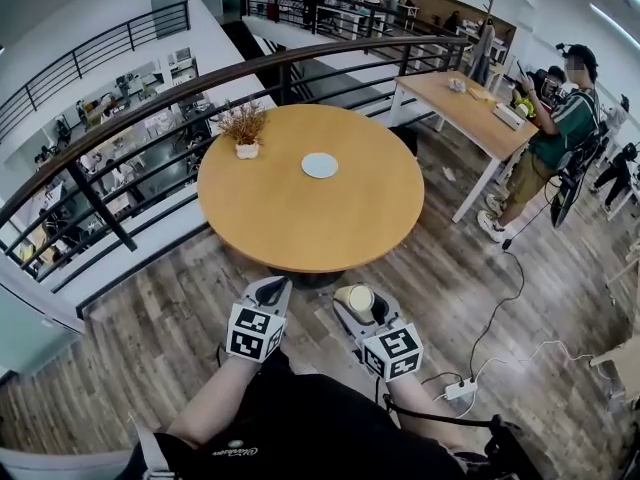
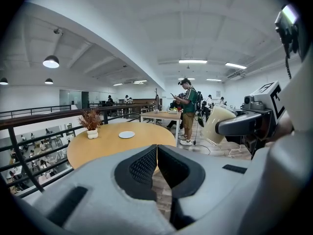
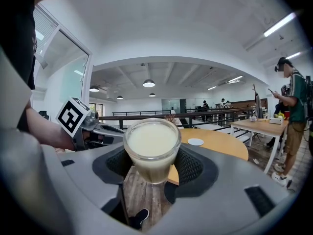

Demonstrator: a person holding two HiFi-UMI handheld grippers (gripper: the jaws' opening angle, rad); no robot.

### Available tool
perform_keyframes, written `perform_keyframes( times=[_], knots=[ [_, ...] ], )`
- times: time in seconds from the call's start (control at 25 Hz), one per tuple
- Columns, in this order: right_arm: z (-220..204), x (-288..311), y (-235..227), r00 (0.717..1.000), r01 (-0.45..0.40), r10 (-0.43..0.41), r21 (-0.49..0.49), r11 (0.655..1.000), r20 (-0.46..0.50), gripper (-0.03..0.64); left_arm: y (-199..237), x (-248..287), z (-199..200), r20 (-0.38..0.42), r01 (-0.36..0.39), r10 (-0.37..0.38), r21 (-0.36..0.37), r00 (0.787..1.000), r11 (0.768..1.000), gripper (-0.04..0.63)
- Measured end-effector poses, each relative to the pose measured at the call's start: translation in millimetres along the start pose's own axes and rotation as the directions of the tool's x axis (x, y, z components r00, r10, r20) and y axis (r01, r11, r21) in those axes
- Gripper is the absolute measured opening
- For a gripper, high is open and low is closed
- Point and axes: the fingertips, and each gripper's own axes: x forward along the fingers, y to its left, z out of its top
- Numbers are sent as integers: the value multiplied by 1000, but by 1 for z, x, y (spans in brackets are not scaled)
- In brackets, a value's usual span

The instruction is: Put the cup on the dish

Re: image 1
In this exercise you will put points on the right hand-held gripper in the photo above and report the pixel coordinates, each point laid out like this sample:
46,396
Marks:
392,353

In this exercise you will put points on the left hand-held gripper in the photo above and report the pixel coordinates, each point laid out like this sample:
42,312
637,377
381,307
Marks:
250,335

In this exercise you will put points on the cream round cup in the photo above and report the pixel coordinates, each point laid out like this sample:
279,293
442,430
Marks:
356,298

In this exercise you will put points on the white round coaster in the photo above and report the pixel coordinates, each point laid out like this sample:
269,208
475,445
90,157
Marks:
320,165

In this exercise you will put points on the person's right forearm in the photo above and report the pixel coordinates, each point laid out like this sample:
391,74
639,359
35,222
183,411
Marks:
410,393

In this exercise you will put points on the person's left forearm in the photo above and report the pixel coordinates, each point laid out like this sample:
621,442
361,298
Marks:
210,403

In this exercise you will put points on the black table base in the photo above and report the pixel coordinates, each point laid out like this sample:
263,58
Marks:
305,279

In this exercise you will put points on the white power strip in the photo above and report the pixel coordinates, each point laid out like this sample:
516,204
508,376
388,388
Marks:
460,389

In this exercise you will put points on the person's black shirt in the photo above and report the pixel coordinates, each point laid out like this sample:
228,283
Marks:
310,428

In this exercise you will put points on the white paper scrap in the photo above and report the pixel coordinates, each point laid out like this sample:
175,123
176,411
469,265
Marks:
449,173

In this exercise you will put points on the dried orange plant white pot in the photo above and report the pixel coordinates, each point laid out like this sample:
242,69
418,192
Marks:
245,123

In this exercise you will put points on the black backpack gear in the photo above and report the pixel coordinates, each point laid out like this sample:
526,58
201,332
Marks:
505,453

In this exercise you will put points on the rectangular wooden table white legs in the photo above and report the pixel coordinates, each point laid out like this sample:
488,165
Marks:
465,113

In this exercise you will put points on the curved dark railing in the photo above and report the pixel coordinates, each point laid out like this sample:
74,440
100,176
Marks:
200,80

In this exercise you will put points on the white box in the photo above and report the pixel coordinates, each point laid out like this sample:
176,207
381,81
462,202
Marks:
510,115

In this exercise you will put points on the small pale flower bunch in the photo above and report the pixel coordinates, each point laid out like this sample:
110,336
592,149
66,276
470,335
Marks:
456,84

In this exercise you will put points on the light wooden block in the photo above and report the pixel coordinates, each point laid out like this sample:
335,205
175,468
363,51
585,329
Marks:
481,94

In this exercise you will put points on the light wooden furniture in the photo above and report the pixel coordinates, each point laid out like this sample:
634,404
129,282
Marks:
622,363

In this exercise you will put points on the yellow flower pot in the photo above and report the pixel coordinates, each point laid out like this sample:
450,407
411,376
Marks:
524,104

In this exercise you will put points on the grey hanging coat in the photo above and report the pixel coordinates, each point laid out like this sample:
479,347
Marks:
482,53

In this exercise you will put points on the black phone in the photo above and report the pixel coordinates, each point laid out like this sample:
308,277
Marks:
523,73

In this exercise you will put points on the black balcony railing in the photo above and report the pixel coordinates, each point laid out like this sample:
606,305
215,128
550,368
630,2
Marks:
75,60
350,8

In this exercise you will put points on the wooden coat rack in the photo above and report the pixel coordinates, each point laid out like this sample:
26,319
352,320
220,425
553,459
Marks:
489,5

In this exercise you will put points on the ceiling light strip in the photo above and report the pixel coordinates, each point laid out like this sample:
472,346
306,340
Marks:
615,18

